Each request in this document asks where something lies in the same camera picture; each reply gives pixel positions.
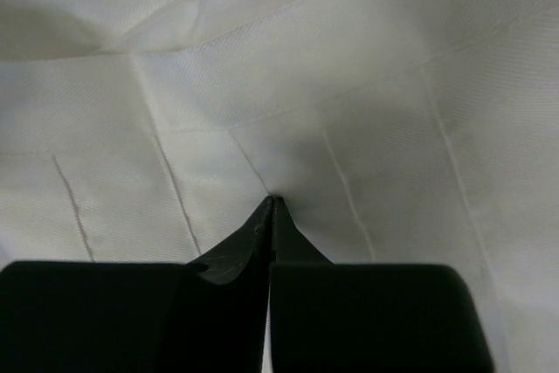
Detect white pleated skirt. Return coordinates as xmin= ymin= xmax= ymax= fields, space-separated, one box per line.
xmin=1 ymin=0 xmax=558 ymax=372

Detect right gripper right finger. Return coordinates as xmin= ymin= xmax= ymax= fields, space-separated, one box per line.
xmin=270 ymin=199 xmax=494 ymax=372

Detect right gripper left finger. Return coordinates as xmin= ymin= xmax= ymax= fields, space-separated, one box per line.
xmin=1 ymin=198 xmax=273 ymax=372

